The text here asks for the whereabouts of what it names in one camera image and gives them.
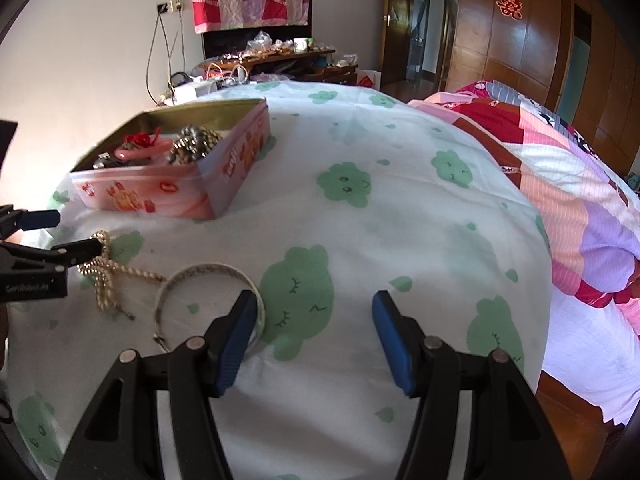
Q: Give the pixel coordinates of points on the cluttered wooden side desk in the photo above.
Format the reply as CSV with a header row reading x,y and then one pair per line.
x,y
300,57

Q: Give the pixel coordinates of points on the wooden wardrobe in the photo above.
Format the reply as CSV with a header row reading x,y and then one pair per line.
x,y
530,50

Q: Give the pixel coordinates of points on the pink bangle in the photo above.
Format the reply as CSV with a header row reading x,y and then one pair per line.
x,y
140,152

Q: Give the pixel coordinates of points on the silver bangle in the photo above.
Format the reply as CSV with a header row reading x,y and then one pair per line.
x,y
200,270

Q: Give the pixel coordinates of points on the wooden door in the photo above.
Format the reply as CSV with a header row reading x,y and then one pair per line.
x,y
395,50

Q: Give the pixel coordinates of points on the white box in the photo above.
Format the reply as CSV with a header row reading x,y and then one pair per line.
x,y
192,91

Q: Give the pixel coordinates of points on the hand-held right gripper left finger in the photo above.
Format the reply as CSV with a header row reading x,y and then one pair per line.
x,y
235,345

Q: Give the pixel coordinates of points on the pink tin box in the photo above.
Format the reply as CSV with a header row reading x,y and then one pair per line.
x,y
240,160

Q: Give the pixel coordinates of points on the patchwork bed quilt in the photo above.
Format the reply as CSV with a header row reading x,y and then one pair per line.
x,y
560,170

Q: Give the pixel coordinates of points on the black television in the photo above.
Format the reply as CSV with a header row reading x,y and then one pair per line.
x,y
225,42

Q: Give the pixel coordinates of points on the red white gift bag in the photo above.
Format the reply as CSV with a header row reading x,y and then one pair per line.
x,y
369,80

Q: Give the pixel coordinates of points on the white bed sheet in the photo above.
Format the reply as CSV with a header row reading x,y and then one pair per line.
x,y
590,350

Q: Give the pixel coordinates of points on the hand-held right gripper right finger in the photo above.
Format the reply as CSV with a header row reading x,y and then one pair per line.
x,y
392,345

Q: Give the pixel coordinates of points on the white green-patterned tablecloth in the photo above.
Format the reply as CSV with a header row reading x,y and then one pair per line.
x,y
350,240

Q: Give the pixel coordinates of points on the wall power socket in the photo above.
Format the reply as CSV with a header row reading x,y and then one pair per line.
x,y
170,7

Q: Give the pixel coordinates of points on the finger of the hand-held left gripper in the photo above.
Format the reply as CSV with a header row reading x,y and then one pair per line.
x,y
40,219
70,255

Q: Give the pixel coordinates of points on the red paper decoration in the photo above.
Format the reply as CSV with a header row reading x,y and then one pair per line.
x,y
509,6

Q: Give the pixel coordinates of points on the red patchwork cover cloth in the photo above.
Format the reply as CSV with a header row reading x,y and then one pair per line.
x,y
250,5

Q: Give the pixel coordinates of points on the white mug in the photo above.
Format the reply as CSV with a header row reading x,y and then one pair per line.
x,y
300,45

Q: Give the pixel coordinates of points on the clear plastic bag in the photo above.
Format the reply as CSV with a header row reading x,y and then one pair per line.
x,y
261,41

